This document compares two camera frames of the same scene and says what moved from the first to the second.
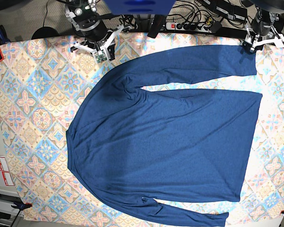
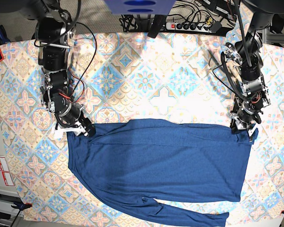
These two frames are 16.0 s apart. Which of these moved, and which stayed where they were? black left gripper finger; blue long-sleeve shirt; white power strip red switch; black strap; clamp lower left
Moved: blue long-sleeve shirt; black left gripper finger
Stayed: clamp lower left; white power strip red switch; black strap
